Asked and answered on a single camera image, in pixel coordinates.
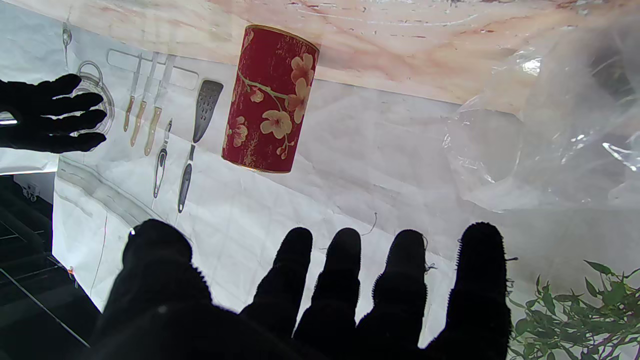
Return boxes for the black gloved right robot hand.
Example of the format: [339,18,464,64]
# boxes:
[0,74,108,153]

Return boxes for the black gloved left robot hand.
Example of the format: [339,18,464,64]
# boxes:
[87,219,513,360]

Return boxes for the red floral tea canister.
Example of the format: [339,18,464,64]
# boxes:
[221,24,320,174]

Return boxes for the clear plastic bag of teabags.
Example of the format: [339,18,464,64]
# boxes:
[442,25,640,213]

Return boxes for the black slotted spatula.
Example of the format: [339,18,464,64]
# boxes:
[177,80,224,214]

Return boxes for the green leafy plant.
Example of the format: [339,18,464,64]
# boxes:
[507,260,640,360]

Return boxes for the wooden handle knife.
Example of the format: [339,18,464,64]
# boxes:
[144,54,177,157]
[123,55,142,132]
[131,52,160,147]

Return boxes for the black handled peeler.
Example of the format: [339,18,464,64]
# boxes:
[153,118,173,199]

